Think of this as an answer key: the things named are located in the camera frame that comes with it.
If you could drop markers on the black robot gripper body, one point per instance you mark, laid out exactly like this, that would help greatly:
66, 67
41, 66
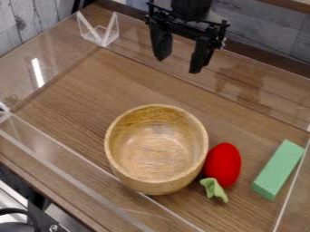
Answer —
189, 18

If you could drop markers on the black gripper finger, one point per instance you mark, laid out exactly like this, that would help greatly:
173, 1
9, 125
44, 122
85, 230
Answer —
160, 40
201, 54

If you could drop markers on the red plush fruit green leaf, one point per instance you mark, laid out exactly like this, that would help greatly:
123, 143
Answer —
220, 170

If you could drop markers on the wooden bowl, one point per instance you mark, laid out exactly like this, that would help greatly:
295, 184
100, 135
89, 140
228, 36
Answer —
155, 146

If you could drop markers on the green foam block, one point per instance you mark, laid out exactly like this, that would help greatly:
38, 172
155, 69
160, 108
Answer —
276, 170

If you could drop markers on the clear acrylic corner bracket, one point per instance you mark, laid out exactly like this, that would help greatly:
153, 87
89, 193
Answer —
99, 35

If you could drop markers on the clear acrylic enclosure wall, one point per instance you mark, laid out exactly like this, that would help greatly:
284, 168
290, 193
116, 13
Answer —
64, 88

